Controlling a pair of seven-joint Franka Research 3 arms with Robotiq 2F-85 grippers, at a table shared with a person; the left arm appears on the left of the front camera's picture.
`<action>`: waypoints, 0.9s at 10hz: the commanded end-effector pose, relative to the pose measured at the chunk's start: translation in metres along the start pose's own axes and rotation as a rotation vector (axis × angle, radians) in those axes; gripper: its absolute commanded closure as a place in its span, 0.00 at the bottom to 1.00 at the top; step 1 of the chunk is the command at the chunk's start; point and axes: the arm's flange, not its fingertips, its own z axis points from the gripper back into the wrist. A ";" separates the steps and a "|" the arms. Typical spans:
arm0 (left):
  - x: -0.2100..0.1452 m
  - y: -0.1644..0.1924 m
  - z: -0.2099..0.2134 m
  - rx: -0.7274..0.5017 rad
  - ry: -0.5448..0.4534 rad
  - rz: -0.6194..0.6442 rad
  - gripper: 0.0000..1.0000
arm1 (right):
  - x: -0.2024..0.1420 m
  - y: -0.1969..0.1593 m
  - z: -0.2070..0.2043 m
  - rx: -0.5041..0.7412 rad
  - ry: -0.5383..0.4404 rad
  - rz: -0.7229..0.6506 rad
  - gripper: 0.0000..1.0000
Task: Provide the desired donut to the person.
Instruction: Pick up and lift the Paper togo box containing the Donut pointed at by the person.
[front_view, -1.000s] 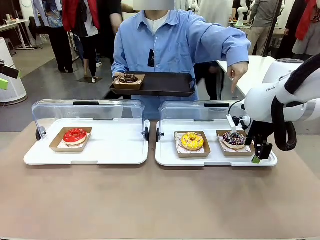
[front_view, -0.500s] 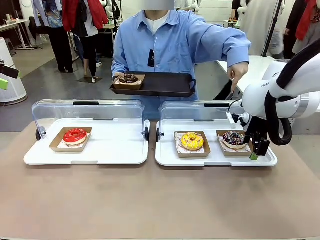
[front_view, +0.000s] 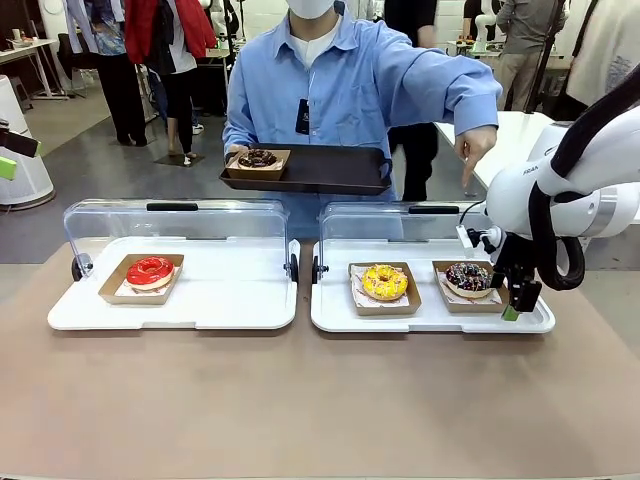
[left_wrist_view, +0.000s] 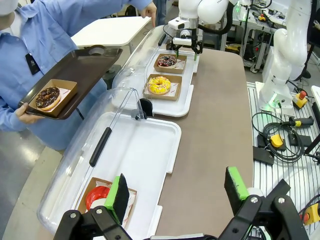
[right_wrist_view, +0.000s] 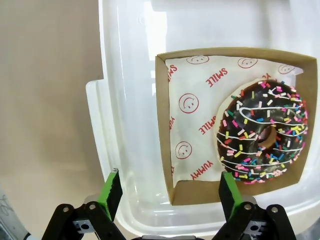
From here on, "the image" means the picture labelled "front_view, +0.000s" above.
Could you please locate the cardboard tray box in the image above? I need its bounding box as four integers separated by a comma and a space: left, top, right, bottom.
98, 253, 185, 306
432, 259, 504, 314
225, 148, 292, 181
348, 261, 422, 317

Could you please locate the person right forearm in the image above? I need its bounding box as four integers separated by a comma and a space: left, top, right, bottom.
222, 99, 252, 151

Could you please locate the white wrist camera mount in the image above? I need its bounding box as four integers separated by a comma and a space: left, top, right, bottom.
455, 224, 503, 254

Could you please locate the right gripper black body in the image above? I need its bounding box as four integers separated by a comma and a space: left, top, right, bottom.
493, 232, 540, 285

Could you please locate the person left forearm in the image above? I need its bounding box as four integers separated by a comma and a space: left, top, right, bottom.
452, 74, 504, 136

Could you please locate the red glazed donut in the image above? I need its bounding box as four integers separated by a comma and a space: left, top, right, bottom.
125, 256, 175, 293

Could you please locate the white side table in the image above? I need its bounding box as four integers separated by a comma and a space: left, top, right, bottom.
433, 110, 572, 202

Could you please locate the black serving tray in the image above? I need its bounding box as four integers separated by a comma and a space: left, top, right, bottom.
218, 144, 393, 197

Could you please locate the bystander in black clothes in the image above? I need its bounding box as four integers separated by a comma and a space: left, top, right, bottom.
383, 0, 441, 202

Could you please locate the person left hand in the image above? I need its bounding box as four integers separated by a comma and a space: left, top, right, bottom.
454, 127, 499, 189

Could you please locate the chocolate donut with nut bits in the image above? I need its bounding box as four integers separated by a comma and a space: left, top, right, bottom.
238, 148, 278, 169

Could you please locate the bystander in khaki trousers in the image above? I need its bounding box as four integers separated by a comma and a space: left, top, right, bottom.
492, 0, 557, 112

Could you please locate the clear display case lid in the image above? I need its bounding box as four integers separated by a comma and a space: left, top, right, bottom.
318, 201, 494, 275
63, 198, 292, 280

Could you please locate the chocolate donut with colourful sprinkles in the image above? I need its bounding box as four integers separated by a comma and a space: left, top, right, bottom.
444, 262, 495, 300

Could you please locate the black corrugated cable conduit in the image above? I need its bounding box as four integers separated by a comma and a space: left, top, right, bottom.
528, 64, 640, 292

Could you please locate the white desk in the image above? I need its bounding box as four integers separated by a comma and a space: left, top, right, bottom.
0, 37, 70, 102

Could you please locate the bystander in red jacket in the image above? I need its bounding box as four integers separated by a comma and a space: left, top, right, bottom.
124, 0, 217, 167

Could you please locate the white air purifier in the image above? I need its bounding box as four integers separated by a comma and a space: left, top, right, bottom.
0, 74, 55, 207

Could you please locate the printed white paper liner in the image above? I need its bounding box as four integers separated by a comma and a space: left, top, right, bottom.
351, 264, 412, 307
115, 267, 182, 297
436, 268, 502, 306

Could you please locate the bystander in patterned blue shirt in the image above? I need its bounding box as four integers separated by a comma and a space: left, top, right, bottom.
64, 0, 149, 148

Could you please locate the yellow glazed donut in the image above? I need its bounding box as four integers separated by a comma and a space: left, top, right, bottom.
362, 263, 410, 301

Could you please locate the bystander in cream coat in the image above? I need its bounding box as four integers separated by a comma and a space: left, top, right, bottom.
564, 0, 640, 109

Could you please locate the person in blue shirt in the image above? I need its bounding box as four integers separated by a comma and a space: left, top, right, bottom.
222, 9, 504, 241

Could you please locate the white display case base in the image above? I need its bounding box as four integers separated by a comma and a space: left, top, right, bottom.
47, 237, 300, 331
310, 242, 557, 334

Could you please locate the white face mask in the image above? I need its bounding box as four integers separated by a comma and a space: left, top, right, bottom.
287, 0, 336, 20

